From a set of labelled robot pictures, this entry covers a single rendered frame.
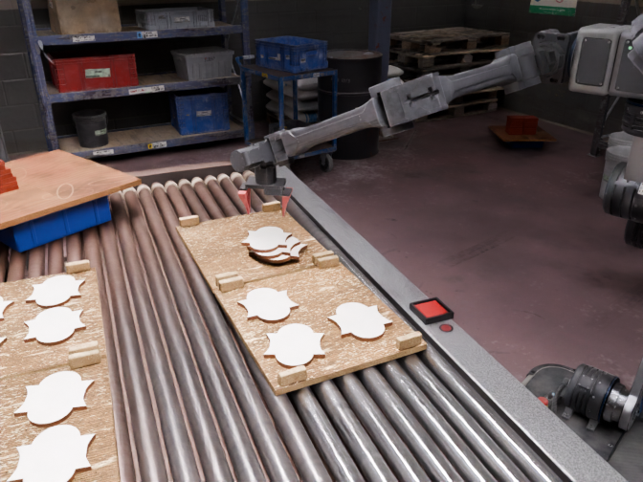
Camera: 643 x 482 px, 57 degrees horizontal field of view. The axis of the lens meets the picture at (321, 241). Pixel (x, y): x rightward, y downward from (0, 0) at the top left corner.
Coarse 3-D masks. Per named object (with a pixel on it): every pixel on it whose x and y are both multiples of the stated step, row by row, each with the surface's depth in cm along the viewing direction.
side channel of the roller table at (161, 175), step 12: (168, 168) 224; (180, 168) 224; (192, 168) 224; (204, 168) 225; (216, 168) 227; (228, 168) 228; (252, 168) 232; (144, 180) 218; (156, 180) 220; (168, 180) 221
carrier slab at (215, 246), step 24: (240, 216) 187; (264, 216) 187; (288, 216) 187; (192, 240) 171; (216, 240) 171; (240, 240) 171; (312, 240) 171; (216, 264) 158; (240, 264) 158; (264, 264) 158; (288, 264) 158; (312, 264) 158; (216, 288) 147
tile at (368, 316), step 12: (336, 312) 135; (348, 312) 135; (360, 312) 135; (372, 312) 135; (336, 324) 132; (348, 324) 130; (360, 324) 130; (372, 324) 130; (384, 324) 131; (348, 336) 128; (360, 336) 126; (372, 336) 126
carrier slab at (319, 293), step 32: (256, 288) 147; (288, 288) 147; (320, 288) 147; (352, 288) 147; (256, 320) 134; (288, 320) 134; (320, 320) 134; (256, 352) 123; (352, 352) 123; (384, 352) 123; (288, 384) 114
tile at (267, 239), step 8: (248, 232) 166; (256, 232) 165; (264, 232) 165; (272, 232) 165; (280, 232) 165; (248, 240) 161; (256, 240) 161; (264, 240) 161; (272, 240) 161; (280, 240) 161; (256, 248) 157; (264, 248) 157; (272, 248) 157
